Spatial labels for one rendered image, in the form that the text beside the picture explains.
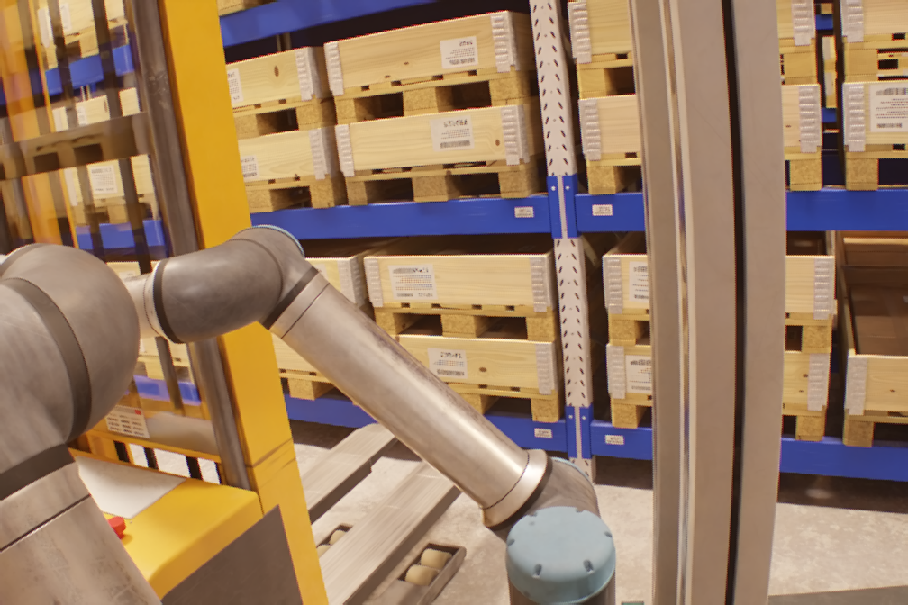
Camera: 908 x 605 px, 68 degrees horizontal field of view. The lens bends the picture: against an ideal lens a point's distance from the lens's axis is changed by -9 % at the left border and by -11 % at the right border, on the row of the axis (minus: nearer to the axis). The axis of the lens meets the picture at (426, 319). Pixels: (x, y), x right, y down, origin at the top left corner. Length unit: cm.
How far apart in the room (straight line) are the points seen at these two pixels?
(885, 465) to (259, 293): 238
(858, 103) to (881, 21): 26
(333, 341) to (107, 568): 68
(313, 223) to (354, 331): 223
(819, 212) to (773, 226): 213
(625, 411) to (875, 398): 91
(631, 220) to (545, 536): 179
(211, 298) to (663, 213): 55
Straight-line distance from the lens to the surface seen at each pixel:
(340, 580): 211
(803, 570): 268
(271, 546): 155
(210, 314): 97
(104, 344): 50
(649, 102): 72
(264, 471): 157
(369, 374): 107
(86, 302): 50
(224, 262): 98
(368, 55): 303
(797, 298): 267
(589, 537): 104
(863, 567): 273
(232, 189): 147
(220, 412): 147
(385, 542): 223
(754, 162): 47
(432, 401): 109
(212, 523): 142
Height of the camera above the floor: 157
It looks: 16 degrees down
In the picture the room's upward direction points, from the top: 7 degrees counter-clockwise
